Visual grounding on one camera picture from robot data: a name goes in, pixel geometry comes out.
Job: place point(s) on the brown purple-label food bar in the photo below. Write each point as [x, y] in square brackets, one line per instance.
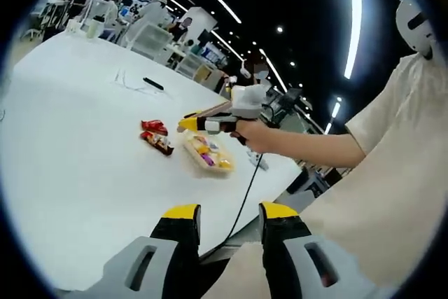
[209, 161]

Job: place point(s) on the person wearing headset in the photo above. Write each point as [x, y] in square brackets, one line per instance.
[385, 190]

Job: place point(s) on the black marker pen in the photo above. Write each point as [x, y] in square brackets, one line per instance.
[153, 83]

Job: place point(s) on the shiny foil food packet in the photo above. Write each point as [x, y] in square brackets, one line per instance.
[216, 146]

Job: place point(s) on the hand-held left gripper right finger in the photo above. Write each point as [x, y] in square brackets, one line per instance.
[322, 260]

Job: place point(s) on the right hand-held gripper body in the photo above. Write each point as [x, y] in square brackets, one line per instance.
[246, 103]

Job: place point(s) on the cream hexagonal food container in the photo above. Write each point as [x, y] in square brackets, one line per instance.
[196, 160]

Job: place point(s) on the white lidded cup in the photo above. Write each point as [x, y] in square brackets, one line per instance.
[95, 29]

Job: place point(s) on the dark red food packet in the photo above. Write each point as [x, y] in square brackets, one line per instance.
[168, 149]

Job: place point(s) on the small white bag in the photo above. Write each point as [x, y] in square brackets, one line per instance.
[73, 26]

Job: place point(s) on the long ceiling light strip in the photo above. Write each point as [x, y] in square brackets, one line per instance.
[355, 15]

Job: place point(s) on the white mesh cabinet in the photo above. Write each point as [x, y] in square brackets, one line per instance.
[150, 40]

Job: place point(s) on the person's right hand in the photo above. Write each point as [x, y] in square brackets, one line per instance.
[259, 136]

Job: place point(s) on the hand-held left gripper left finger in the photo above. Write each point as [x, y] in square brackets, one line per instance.
[136, 264]

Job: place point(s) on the pink food tongs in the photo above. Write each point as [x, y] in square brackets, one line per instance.
[217, 107]

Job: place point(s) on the white game controller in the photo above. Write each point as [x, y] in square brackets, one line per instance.
[252, 157]

